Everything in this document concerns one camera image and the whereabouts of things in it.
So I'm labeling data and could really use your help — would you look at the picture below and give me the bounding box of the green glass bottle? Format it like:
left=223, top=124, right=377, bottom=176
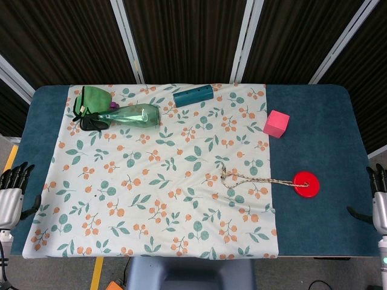
left=97, top=103, right=161, bottom=129

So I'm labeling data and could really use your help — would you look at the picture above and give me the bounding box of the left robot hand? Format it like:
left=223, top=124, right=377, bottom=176
left=0, top=162, right=42, bottom=228

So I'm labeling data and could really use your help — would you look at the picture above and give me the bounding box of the orange object on floor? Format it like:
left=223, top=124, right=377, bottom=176
left=105, top=280, right=128, bottom=290

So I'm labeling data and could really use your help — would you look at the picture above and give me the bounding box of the black cable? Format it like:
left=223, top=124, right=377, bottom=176
left=308, top=280, right=333, bottom=290

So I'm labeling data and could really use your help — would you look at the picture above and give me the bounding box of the blue table mat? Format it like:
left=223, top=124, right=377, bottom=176
left=8, top=84, right=382, bottom=258

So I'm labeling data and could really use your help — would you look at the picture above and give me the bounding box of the grey partition post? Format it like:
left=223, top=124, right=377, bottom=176
left=109, top=0, right=146, bottom=85
left=308, top=0, right=382, bottom=85
left=0, top=54, right=36, bottom=96
left=229, top=0, right=265, bottom=84

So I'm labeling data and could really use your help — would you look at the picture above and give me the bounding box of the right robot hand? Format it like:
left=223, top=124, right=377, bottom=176
left=346, top=163, right=387, bottom=234

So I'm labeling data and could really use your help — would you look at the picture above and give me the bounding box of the floral tablecloth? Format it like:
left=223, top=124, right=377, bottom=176
left=22, top=83, right=279, bottom=260

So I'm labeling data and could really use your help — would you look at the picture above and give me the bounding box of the teal cylinder with holes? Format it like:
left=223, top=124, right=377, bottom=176
left=172, top=85, right=215, bottom=108

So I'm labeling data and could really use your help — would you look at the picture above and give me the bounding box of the pink cube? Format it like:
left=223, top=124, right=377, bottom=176
left=262, top=109, right=291, bottom=140

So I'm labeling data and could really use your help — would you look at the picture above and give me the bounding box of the yellow floor tape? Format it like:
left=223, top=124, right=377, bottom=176
left=89, top=256, right=105, bottom=290

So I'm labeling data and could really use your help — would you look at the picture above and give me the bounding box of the green drawstring pouch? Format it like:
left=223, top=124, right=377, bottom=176
left=71, top=86, right=114, bottom=132

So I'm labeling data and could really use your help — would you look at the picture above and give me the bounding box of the braided beige rope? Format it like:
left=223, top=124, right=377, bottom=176
left=220, top=167, right=310, bottom=190

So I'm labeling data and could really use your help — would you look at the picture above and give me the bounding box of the red disc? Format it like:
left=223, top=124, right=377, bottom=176
left=293, top=171, right=320, bottom=199

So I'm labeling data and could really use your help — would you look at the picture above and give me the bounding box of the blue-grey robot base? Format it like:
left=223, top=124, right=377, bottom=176
left=126, top=256, right=255, bottom=290

